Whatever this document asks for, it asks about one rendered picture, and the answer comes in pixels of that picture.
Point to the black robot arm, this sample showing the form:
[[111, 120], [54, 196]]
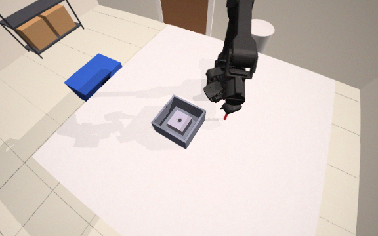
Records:
[[239, 52]]

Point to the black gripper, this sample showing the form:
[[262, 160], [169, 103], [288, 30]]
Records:
[[212, 75]]

